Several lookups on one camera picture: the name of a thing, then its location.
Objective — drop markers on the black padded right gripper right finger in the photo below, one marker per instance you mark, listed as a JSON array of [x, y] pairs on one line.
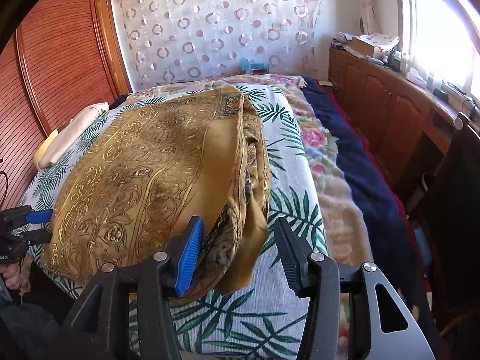
[[381, 326]]

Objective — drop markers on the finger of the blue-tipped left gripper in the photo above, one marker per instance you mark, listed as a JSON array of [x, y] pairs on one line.
[[38, 217]]

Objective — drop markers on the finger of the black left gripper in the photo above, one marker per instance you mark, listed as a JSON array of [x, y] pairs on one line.
[[38, 237]]

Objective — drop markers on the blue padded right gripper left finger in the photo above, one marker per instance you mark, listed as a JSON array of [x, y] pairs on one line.
[[123, 312]]

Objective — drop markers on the golden patterned garment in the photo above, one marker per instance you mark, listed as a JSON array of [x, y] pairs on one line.
[[152, 170]]

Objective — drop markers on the person's left hand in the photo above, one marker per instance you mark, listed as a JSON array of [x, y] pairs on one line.
[[11, 275]]

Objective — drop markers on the floral quilt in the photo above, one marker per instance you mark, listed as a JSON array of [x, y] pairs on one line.
[[318, 149]]

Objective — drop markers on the yellow plush toy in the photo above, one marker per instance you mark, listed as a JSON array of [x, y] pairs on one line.
[[46, 154]]

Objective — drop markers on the palm leaf bed sheet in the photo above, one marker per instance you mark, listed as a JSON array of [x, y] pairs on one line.
[[232, 155]]

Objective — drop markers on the navy blue blanket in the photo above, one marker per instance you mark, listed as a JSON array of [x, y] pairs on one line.
[[390, 236]]

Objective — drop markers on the folded beige cloth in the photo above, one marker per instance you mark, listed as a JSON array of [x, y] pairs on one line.
[[70, 132]]

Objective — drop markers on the wooden sideboard cabinet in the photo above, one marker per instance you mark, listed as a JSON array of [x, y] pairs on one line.
[[408, 130]]

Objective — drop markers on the teal object behind bed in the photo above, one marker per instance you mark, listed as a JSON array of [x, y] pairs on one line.
[[248, 67]]

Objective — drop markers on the cardboard box on cabinet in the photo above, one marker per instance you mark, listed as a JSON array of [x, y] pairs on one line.
[[373, 45]]

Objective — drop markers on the sheer circle-patterned curtain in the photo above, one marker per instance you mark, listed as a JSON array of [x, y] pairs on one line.
[[171, 41]]

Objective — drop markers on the white window curtain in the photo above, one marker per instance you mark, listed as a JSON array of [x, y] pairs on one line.
[[365, 0]]

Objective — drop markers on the window with wooden frame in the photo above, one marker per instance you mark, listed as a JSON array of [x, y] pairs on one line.
[[441, 40]]

